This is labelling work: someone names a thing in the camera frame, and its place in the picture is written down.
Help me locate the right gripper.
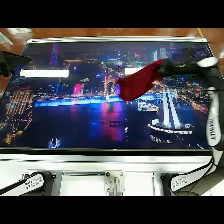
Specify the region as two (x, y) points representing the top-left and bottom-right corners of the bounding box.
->
(158, 59), (184, 78)

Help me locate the dark red T-shirt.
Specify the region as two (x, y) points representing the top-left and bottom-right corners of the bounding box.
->
(116, 58), (167, 102)

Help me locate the silver frame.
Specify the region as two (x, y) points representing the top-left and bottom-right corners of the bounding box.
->
(0, 152), (224, 197)

